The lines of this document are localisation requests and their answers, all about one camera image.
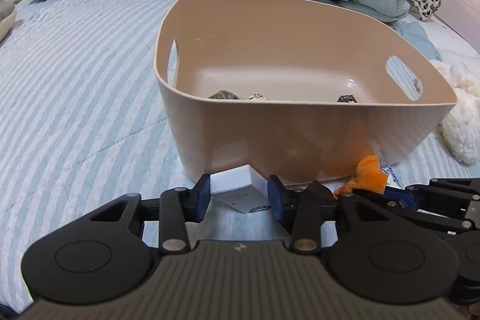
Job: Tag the beige plastic storage bin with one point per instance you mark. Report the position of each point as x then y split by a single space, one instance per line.
302 56

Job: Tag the grey plush toy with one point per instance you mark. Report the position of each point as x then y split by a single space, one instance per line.
7 18

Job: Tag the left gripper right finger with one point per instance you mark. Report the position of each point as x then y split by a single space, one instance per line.
369 250

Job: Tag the white fluffy plush toy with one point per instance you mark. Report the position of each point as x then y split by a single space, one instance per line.
460 128

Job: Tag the orange plush toy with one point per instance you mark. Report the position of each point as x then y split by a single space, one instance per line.
368 176

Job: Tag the dark box with yellow stars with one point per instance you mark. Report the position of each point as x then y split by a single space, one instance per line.
346 99

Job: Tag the blue striped bed cover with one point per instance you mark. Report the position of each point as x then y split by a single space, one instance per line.
82 120

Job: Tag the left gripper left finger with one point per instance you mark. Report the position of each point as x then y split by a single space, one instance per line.
113 249

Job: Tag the blue white patterned box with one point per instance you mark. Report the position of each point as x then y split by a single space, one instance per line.
392 180

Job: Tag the green dried herb sachet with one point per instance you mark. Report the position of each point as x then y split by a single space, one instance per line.
224 95

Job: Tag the small white box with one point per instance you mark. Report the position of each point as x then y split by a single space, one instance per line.
241 188

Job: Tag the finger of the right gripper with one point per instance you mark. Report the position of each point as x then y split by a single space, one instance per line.
445 194
398 201

